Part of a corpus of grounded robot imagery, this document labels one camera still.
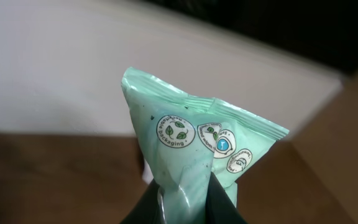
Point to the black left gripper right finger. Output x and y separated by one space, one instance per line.
219 208

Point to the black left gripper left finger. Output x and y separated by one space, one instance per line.
147 209

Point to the green wet wipes pack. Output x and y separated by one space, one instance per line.
184 138

